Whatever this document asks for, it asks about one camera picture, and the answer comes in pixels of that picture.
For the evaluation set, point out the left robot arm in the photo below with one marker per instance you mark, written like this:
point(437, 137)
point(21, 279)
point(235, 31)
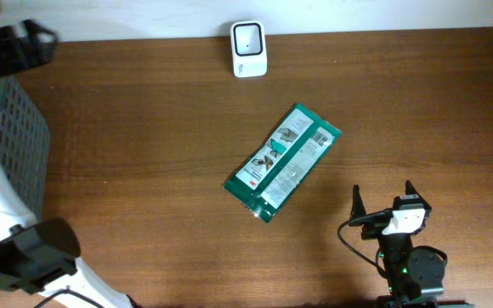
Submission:
point(37, 256)

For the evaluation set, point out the grey plastic mesh basket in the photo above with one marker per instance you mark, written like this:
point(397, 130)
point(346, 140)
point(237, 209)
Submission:
point(24, 144)

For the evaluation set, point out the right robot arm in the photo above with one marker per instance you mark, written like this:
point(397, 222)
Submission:
point(414, 273)

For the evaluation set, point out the white barcode scanner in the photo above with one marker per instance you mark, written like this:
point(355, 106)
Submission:
point(248, 48)

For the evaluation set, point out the green wipes packet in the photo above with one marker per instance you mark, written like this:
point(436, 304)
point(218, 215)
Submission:
point(269, 177)

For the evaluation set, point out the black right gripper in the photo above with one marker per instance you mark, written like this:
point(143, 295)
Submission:
point(356, 208)

